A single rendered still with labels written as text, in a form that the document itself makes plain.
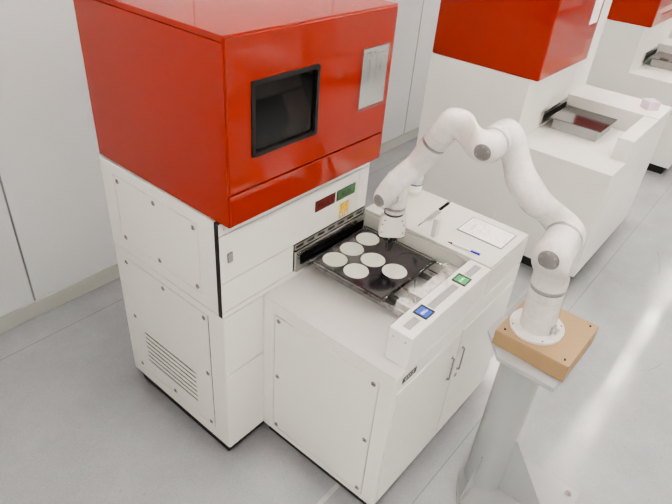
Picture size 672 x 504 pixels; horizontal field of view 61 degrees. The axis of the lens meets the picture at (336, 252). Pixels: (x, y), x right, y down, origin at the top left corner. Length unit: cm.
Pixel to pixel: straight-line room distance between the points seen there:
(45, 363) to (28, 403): 26
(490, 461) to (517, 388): 44
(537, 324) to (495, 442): 62
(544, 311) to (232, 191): 110
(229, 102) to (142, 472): 169
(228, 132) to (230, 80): 15
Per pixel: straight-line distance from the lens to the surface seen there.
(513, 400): 232
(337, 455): 245
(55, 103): 318
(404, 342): 190
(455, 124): 189
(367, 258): 231
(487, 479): 269
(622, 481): 307
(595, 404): 333
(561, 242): 187
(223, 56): 163
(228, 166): 174
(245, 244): 201
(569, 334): 219
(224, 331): 216
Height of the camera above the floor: 221
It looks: 34 degrees down
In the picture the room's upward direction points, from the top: 5 degrees clockwise
